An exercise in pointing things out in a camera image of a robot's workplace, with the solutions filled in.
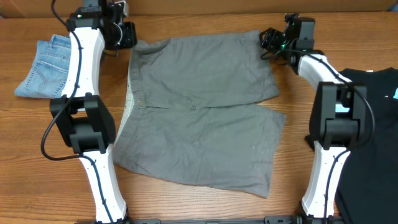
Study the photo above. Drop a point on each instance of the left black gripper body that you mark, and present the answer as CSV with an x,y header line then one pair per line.
x,y
122,36

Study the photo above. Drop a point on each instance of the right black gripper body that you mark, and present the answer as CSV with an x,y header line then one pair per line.
x,y
275,41

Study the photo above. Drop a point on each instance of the grey cotton shorts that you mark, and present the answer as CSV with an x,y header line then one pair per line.
x,y
193,113

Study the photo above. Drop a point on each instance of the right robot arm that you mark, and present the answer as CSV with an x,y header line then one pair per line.
x,y
337,121

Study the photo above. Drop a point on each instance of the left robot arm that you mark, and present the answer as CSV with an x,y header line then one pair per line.
x,y
83,120

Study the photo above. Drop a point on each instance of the folded blue denim jeans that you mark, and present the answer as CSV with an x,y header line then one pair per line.
x,y
49,71

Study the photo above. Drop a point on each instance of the light blue garment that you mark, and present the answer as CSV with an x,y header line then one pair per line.
x,y
395,93

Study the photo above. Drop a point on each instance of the brown cardboard backdrop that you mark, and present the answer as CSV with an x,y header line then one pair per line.
x,y
41,8

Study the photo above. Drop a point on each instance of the black t-shirt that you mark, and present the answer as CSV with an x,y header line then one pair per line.
x,y
367,189

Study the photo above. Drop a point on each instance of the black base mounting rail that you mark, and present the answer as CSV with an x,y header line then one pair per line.
x,y
214,221

